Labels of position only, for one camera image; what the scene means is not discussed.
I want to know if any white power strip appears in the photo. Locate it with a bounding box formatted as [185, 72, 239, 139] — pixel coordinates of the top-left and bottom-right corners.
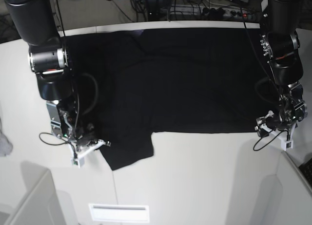
[170, 4, 255, 20]

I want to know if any grey cloth at left edge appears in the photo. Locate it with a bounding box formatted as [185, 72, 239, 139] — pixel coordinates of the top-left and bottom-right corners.
[0, 120, 13, 157]

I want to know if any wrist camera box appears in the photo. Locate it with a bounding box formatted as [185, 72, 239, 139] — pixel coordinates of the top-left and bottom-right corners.
[71, 155, 85, 168]
[279, 137, 293, 151]

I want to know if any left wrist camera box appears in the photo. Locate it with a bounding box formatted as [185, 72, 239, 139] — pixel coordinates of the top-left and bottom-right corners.
[279, 137, 293, 151]

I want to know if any black T-shirt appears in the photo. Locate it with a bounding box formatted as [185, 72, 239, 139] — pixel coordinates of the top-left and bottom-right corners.
[66, 28, 278, 170]

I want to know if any white partition panel left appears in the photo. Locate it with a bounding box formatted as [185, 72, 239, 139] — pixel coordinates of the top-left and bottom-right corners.
[4, 169, 66, 225]

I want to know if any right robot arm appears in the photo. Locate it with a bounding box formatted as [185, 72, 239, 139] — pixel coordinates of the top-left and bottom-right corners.
[4, 0, 111, 159]

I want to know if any white partition panel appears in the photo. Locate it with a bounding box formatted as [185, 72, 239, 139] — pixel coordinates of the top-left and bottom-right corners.
[4, 169, 66, 225]
[253, 153, 312, 225]

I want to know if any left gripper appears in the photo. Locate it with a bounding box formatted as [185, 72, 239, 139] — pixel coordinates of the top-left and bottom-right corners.
[255, 82, 306, 142]

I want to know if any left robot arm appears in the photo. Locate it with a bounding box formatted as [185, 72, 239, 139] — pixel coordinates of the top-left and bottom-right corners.
[258, 0, 307, 147]

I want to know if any white paper label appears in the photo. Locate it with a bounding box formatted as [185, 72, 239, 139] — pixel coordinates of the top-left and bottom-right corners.
[89, 204, 150, 223]

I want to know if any white partition panel right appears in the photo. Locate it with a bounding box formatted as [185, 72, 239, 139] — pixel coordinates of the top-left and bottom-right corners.
[253, 153, 312, 225]

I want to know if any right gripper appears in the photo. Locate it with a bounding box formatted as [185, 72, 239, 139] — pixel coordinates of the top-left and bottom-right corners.
[46, 98, 107, 155]

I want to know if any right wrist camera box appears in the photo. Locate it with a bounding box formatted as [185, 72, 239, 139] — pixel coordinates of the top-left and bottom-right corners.
[71, 155, 85, 168]

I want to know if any black keyboard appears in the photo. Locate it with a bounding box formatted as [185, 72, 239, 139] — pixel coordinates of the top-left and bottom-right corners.
[299, 159, 312, 186]

